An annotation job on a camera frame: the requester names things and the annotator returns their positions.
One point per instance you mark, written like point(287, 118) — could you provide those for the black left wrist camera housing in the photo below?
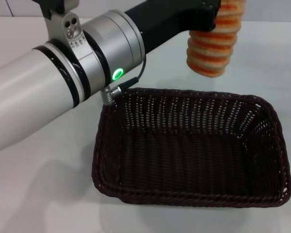
point(55, 6)

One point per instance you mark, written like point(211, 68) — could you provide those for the dark brown woven basket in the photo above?
point(184, 157)

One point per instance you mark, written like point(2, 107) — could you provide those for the orange striped bread roll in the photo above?
point(213, 53)

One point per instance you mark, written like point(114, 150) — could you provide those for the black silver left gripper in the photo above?
point(172, 17)

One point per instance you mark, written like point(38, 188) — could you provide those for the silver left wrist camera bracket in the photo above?
point(71, 26)

